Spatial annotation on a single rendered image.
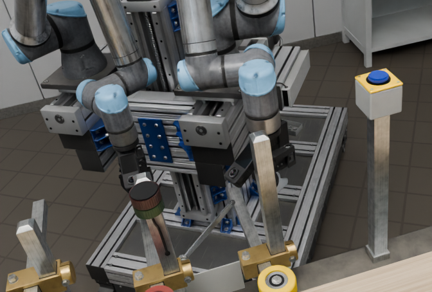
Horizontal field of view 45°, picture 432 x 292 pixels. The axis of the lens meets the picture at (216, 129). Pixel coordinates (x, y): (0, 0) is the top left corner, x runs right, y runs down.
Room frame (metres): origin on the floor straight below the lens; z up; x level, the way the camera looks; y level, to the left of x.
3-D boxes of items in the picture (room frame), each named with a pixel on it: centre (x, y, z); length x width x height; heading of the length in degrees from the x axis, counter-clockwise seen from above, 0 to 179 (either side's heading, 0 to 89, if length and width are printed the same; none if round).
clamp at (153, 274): (0.83, 0.19, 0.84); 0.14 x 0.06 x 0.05; 96
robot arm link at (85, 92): (1.26, 0.28, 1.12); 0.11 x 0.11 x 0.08; 33
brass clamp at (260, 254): (0.87, -0.06, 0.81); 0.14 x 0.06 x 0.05; 96
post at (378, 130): (0.90, -0.34, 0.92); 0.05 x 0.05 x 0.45; 6
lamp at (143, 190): (0.79, 0.16, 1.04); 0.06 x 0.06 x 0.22; 6
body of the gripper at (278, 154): (0.96, -0.11, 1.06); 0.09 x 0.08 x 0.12; 118
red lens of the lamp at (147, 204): (0.79, 0.16, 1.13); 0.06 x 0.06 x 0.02
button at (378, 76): (0.90, -0.34, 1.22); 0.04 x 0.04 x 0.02
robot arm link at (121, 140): (1.17, 0.25, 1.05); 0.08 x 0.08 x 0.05
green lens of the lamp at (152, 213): (0.79, 0.16, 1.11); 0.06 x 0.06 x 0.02
